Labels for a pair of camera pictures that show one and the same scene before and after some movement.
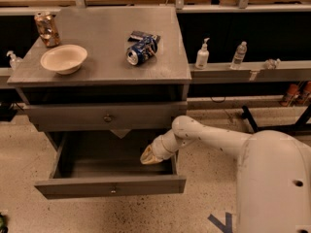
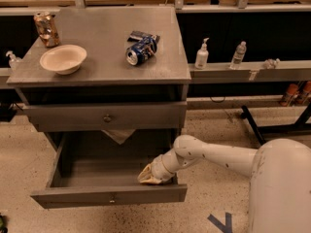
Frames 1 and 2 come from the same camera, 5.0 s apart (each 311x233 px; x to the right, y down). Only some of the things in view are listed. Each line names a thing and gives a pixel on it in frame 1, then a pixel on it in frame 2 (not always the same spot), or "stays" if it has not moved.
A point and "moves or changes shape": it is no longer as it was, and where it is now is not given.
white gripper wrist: [159, 149] → [158, 168]
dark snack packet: [136, 36] stays
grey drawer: [92, 164] moves or changes shape
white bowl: [64, 59] stays
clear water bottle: [239, 55] stays
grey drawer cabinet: [117, 83] stays
